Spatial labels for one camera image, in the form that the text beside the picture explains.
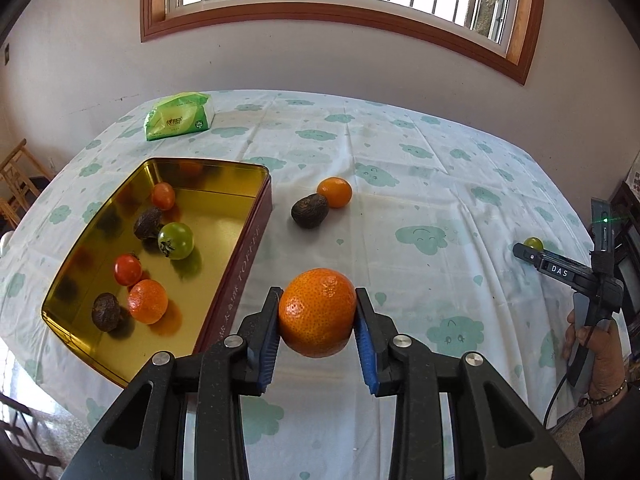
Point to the green tomato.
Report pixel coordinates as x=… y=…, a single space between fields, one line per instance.
x=176 y=240
x=534 y=243

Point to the dark passion fruit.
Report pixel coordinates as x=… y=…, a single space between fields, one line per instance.
x=147 y=224
x=310 y=211
x=106 y=312

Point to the large orange mandarin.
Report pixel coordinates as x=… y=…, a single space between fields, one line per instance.
x=317 y=312

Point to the dark wooden chair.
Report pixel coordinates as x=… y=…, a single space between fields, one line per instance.
x=20 y=432

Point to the person's right forearm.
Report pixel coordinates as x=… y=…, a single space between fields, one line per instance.
x=607 y=442

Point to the wall socket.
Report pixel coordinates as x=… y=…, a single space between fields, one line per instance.
x=6 y=54

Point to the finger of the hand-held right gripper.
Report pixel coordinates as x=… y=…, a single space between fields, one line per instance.
x=527 y=255

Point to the gold tin tray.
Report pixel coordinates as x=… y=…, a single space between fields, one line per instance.
x=220 y=215

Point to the green tissue packet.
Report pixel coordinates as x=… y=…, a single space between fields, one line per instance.
x=180 y=116

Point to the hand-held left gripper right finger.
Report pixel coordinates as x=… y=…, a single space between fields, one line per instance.
x=367 y=355

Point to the orange-red tomato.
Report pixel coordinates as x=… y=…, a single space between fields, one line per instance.
x=163 y=196

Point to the person's right hand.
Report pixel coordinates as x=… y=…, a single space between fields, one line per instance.
x=607 y=360

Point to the light wooden chair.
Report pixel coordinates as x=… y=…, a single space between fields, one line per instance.
x=15 y=170

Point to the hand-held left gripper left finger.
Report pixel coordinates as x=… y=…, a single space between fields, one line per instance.
x=267 y=355

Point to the dark wooden furniture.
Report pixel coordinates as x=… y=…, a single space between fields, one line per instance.
x=631 y=200

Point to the cloud print tablecloth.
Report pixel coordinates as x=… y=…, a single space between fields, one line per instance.
x=425 y=185

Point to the wooden framed window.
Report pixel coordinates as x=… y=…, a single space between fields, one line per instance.
x=155 y=10

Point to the red tomato with stem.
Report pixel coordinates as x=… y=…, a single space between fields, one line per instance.
x=128 y=270

